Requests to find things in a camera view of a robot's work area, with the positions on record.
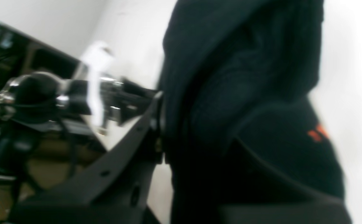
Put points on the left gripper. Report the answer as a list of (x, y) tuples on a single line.
[(95, 93)]

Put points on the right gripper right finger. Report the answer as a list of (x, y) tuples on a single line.
[(275, 198)]

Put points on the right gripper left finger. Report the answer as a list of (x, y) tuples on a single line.
[(113, 190)]

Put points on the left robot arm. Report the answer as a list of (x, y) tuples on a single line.
[(27, 104)]

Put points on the black T-shirt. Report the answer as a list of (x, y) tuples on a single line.
[(242, 69)]

